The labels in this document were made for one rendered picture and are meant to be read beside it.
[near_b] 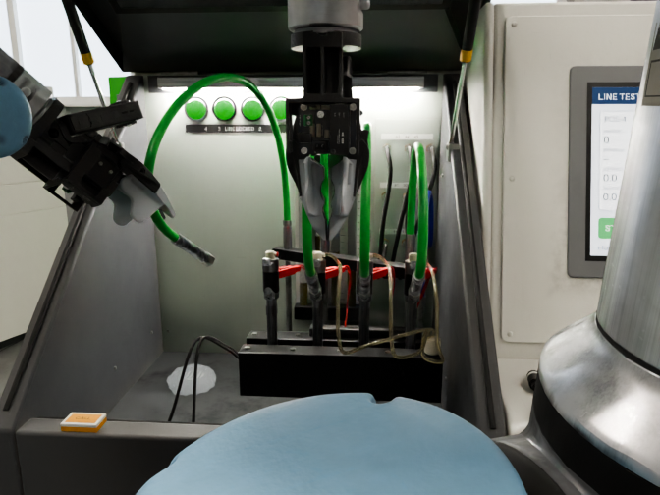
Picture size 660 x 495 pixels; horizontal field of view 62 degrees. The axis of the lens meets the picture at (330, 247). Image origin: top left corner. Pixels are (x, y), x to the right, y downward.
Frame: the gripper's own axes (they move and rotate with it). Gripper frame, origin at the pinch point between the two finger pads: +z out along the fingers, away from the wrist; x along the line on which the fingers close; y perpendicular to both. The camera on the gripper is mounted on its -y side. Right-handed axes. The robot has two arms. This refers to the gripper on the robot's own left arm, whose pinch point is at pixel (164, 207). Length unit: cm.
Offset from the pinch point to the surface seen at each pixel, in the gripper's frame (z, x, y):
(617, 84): 33, 48, -45
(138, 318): 23.7, -37.3, 4.7
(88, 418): 9.4, -6.2, 28.6
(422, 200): 18.4, 29.7, -11.6
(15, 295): 73, -296, -38
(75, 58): 29, -421, -266
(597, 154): 38, 44, -35
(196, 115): 5.6, -25.2, -33.8
